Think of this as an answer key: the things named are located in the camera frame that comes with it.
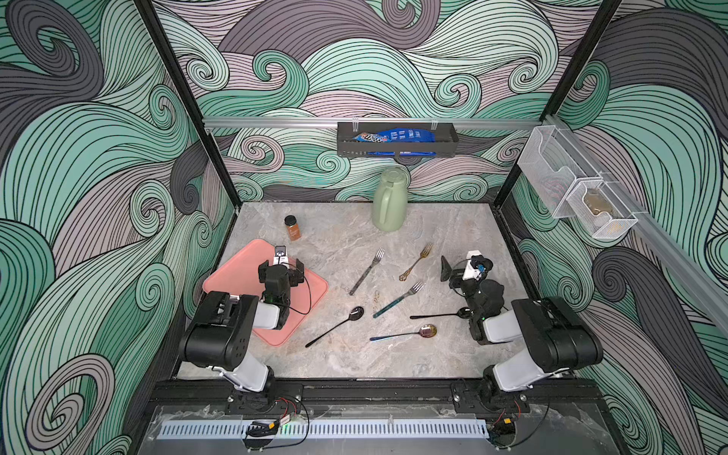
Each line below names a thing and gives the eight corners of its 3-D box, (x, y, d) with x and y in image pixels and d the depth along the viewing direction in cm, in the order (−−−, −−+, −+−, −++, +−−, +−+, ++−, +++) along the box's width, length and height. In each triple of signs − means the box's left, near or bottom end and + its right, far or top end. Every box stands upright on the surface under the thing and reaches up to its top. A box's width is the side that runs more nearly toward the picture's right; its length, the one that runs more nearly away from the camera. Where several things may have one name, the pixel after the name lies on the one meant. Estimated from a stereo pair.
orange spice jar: (287, 240, 109) (283, 225, 103) (289, 229, 113) (285, 214, 106) (299, 240, 109) (295, 225, 103) (301, 229, 113) (297, 214, 106)
